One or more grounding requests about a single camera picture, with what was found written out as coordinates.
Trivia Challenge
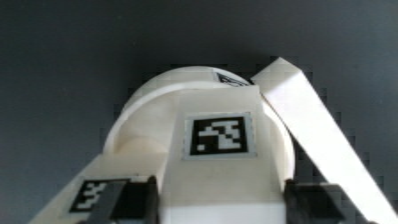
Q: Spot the white round stool seat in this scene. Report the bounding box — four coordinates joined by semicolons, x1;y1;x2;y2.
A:
104;66;295;181

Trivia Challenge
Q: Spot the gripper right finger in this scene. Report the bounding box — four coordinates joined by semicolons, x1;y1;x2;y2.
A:
283;179;381;224

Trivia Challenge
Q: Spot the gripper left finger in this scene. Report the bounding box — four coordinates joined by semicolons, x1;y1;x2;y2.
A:
79;176;160;224

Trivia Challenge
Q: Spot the white stool leg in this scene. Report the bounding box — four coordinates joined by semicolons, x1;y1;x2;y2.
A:
251;58;398;224
160;86;287;224
29;153;168;224

